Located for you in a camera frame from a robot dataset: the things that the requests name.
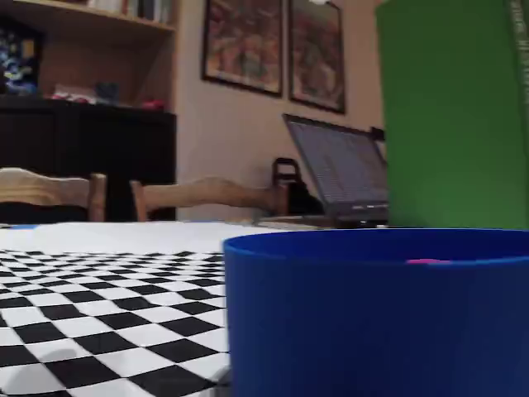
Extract blue round box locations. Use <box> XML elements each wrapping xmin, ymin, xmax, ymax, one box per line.
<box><xmin>222</xmin><ymin>228</ymin><xmax>529</xmax><ymax>397</ymax></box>

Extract dark colourful box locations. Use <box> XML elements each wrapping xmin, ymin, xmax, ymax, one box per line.
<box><xmin>0</xmin><ymin>16</ymin><xmax>45</xmax><ymax>96</ymax></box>

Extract black bag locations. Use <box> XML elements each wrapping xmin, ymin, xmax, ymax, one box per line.
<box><xmin>271</xmin><ymin>157</ymin><xmax>326</xmax><ymax>218</ymax></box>

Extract wooden chair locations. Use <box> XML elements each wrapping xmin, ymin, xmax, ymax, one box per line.
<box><xmin>130</xmin><ymin>176</ymin><xmax>290</xmax><ymax>222</ymax></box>
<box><xmin>0</xmin><ymin>167</ymin><xmax>107</xmax><ymax>224</ymax></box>

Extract black laptop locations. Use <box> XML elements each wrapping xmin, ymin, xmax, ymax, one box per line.
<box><xmin>251</xmin><ymin>113</ymin><xmax>389</xmax><ymax>229</ymax></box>

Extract black cabinet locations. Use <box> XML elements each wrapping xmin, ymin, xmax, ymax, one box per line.
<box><xmin>0</xmin><ymin>97</ymin><xmax>178</xmax><ymax>224</ymax></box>

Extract narrow framed picture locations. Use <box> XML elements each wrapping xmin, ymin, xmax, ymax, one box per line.
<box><xmin>288</xmin><ymin>0</ymin><xmax>346</xmax><ymax>115</ymax></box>

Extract wide framed picture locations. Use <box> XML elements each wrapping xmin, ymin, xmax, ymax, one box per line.
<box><xmin>201</xmin><ymin>0</ymin><xmax>284</xmax><ymax>98</ymax></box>

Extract small blue cup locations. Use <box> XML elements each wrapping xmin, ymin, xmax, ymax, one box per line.
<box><xmin>95</xmin><ymin>81</ymin><xmax>120</xmax><ymax>103</ymax></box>

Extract large green book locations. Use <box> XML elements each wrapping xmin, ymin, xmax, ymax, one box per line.
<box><xmin>374</xmin><ymin>0</ymin><xmax>529</xmax><ymax>231</ymax></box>

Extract white and red items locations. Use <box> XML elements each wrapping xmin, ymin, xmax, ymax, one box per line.
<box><xmin>51</xmin><ymin>84</ymin><xmax>98</xmax><ymax>103</ymax></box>

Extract shelved books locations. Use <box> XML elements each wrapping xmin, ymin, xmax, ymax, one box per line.
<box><xmin>86</xmin><ymin>0</ymin><xmax>173</xmax><ymax>24</ymax></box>

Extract wooden wall shelf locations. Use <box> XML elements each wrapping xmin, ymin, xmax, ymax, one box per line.
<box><xmin>0</xmin><ymin>0</ymin><xmax>178</xmax><ymax>111</ymax></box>

